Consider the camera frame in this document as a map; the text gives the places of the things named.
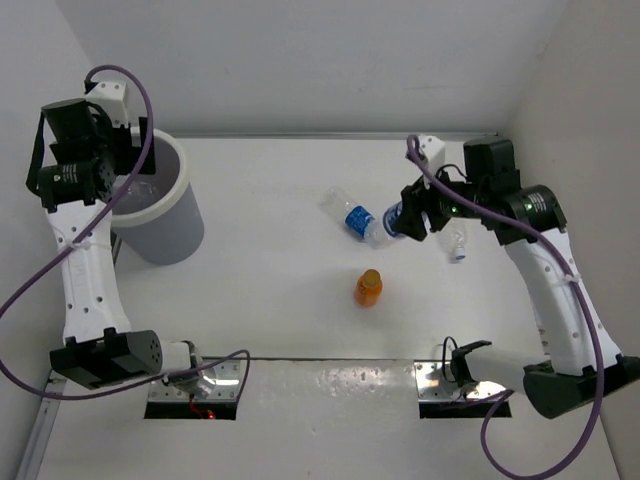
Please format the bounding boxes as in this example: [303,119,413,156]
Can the white round plastic bin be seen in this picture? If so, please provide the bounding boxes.
[111,129,205,266]

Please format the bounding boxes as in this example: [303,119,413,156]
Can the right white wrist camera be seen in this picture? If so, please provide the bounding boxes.
[417,134,446,175]

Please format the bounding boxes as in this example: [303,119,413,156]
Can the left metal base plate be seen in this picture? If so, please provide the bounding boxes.
[147,358,244,403]

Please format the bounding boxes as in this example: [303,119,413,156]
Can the orange juice bottle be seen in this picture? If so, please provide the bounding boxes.
[354,269,383,308]

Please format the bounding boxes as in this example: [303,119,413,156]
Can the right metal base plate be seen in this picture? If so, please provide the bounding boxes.
[414,361,505,404]

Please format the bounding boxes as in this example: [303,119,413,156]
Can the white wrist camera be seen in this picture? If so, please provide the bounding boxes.
[85,81,130,128]
[417,134,446,175]

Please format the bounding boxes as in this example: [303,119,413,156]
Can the clear crushed bottle white cap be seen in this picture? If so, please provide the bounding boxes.
[435,218,468,263]

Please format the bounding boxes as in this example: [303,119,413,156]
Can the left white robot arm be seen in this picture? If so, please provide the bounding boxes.
[26,98,200,390]

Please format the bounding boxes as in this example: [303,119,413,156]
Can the apple juice labelled clear bottle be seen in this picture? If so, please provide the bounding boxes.
[116,181,161,215]

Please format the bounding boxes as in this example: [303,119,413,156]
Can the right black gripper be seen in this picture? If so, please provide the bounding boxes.
[392,159,485,239]

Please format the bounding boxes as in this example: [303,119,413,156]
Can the blue label water bottle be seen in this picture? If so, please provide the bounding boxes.
[320,187,386,249]
[365,202,404,249]

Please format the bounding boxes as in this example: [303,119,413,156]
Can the lying blue label water bottle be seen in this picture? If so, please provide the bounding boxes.
[320,187,386,249]

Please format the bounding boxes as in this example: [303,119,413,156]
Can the metal base plate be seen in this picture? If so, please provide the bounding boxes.
[414,361,505,404]
[147,358,244,403]

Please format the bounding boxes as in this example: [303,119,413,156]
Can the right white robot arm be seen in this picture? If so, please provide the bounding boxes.
[391,135,639,419]

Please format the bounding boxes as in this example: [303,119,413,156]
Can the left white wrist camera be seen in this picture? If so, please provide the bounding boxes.
[85,81,130,128]

